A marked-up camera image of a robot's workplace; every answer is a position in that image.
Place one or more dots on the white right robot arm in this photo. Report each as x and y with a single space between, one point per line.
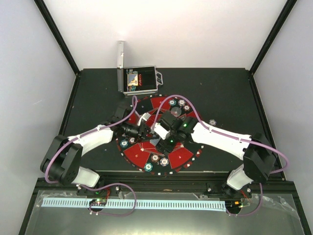
257 157

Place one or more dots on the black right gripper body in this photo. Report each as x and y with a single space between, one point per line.
163 146

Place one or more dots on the light blue cable duct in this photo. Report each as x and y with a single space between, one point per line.
137 204

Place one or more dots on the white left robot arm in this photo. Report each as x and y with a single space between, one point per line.
62 162

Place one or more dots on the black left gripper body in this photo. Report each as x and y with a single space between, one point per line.
138 134

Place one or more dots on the round red black poker mat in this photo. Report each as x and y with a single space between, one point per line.
157 138

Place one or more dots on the card pack in case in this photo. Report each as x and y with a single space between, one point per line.
132 79

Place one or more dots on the purple white chip stack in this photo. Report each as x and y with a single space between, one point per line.
212 122

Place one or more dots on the grey card deck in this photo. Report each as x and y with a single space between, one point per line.
154 142

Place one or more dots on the blue white chips seat one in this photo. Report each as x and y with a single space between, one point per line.
181 102

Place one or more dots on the clear round dealer puck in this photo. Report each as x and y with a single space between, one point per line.
176 111

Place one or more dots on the blue white chip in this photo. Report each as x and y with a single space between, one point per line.
164 161

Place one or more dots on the small green circuit board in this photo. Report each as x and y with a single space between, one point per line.
98 202

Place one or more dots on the green chips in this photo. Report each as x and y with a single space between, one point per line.
172 102
124 143
148 167

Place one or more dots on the open aluminium poker case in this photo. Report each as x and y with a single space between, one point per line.
149 79

